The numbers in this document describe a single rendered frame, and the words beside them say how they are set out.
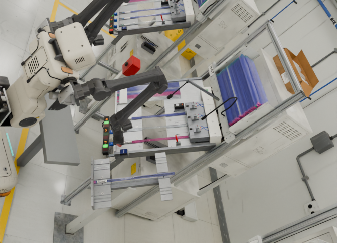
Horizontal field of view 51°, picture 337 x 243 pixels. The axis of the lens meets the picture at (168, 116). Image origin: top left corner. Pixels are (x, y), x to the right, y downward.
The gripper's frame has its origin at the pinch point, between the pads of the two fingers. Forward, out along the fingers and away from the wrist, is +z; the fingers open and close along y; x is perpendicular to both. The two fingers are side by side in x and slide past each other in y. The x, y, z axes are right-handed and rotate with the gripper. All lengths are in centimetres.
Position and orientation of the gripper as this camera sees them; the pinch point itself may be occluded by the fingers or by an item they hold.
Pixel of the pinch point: (120, 145)
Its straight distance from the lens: 236.9
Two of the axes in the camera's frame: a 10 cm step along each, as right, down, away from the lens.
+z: 0.2, 6.7, 7.4
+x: -10.0, 0.8, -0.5
